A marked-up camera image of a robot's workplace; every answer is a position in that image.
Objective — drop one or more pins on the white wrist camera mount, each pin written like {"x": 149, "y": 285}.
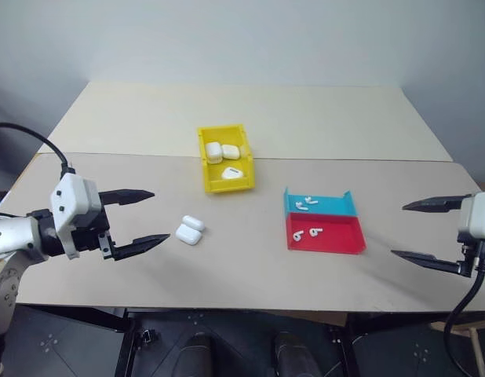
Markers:
{"x": 71, "y": 196}
{"x": 478, "y": 214}

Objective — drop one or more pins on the blue plastic tray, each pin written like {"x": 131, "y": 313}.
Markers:
{"x": 329, "y": 204}

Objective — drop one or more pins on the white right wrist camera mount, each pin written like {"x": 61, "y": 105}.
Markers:
{"x": 478, "y": 214}

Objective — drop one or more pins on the small black metal bracket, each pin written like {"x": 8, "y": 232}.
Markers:
{"x": 147, "y": 335}

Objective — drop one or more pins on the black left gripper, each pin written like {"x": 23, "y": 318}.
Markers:
{"x": 89, "y": 235}

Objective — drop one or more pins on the black table leg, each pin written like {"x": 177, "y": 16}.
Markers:
{"x": 126, "y": 341}
{"x": 349, "y": 353}

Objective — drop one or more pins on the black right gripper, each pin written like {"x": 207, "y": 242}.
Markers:
{"x": 468, "y": 251}

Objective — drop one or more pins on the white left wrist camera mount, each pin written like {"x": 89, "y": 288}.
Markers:
{"x": 71, "y": 196}

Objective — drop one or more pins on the yellow plastic bin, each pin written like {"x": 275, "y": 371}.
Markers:
{"x": 211, "y": 182}

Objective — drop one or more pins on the red plastic tray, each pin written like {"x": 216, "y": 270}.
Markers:
{"x": 336, "y": 239}

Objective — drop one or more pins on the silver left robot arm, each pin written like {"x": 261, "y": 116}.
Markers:
{"x": 11, "y": 235}

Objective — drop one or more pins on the wooden frame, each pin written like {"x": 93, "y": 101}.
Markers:
{"x": 476, "y": 341}

